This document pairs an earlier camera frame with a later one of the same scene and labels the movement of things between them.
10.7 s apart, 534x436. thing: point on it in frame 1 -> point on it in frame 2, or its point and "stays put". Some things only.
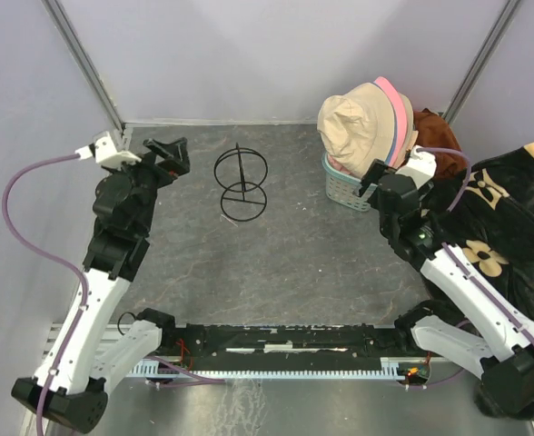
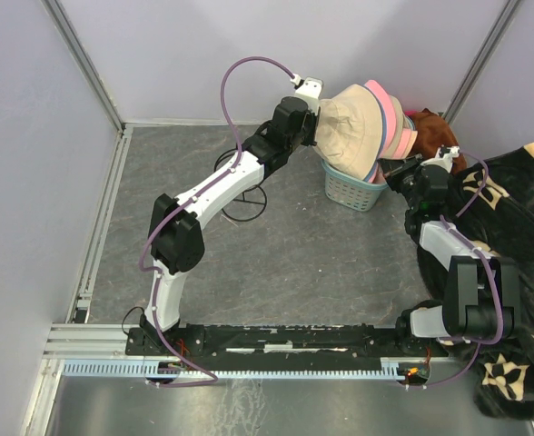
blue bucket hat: [396, 124] -> [384, 140]
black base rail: [337, 346] stays put
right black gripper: [377, 168] -> [392, 169]
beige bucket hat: [357, 127] stays put
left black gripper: [169, 170] -> [313, 120]
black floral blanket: [502, 232] stays put
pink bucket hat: [400, 114] -> [390, 114]
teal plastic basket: [342, 187] stays put
